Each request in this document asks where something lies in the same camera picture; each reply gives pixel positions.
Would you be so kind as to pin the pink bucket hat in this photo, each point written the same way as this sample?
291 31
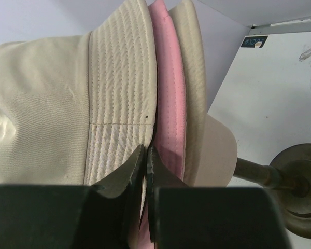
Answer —
170 132

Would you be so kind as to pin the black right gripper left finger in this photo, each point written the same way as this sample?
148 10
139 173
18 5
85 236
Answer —
115 201

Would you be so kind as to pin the beige bucket hat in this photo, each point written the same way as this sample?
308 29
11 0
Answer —
190 39

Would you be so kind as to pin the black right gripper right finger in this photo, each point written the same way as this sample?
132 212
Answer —
158 176

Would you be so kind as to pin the cream mannequin head stand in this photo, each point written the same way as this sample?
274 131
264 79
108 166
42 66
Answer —
211 161

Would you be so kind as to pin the cream bucket hat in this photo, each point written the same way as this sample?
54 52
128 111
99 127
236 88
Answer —
73 109

